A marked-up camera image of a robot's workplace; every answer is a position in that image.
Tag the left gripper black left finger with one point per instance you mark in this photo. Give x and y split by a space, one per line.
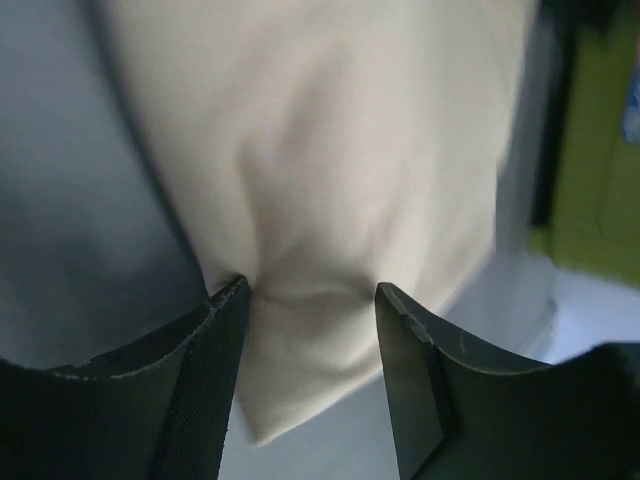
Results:
157 408

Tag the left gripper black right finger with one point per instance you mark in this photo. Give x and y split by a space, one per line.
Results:
463 408

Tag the beige t shirt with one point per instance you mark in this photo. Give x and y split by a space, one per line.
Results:
319 148

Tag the olive green plastic bin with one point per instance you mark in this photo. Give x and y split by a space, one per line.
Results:
594 218

